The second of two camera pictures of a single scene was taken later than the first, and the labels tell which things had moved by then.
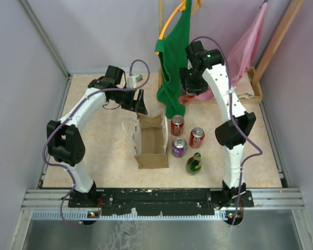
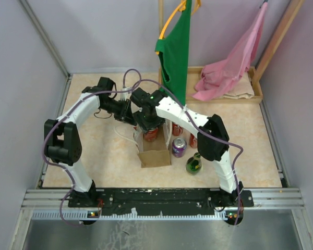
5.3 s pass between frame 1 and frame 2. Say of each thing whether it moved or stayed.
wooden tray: stayed
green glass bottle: stayed
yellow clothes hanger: stayed
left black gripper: moved
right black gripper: moved
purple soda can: stayed
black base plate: stayed
